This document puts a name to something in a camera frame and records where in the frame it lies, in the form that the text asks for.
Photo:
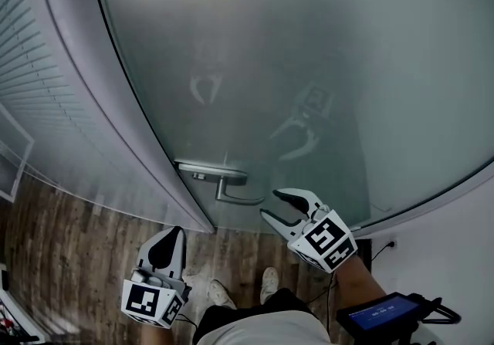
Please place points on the framed glass partition panel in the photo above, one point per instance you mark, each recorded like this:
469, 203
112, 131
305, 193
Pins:
11, 166

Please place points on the white side table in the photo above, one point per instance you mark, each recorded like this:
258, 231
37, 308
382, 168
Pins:
11, 312

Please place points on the grey metal door frame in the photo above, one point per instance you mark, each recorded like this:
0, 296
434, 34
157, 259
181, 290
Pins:
96, 104

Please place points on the person's white shirt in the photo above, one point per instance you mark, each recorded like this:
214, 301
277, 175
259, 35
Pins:
270, 330

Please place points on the person's right white shoe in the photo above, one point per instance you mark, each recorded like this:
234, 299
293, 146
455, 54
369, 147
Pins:
269, 283

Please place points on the person's left white shoe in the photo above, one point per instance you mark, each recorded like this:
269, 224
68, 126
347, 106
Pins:
222, 293

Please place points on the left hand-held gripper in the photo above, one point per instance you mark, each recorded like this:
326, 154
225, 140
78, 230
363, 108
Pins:
154, 301

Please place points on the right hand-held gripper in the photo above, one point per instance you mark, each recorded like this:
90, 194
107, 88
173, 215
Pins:
324, 243

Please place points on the person's right forearm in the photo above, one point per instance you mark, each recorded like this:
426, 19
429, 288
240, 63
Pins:
359, 281

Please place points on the person's white shoe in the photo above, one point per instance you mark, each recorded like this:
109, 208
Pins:
269, 283
222, 293

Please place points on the frosted glass door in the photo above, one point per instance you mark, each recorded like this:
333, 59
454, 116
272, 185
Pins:
270, 46

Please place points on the person's black shorts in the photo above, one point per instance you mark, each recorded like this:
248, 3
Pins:
247, 305

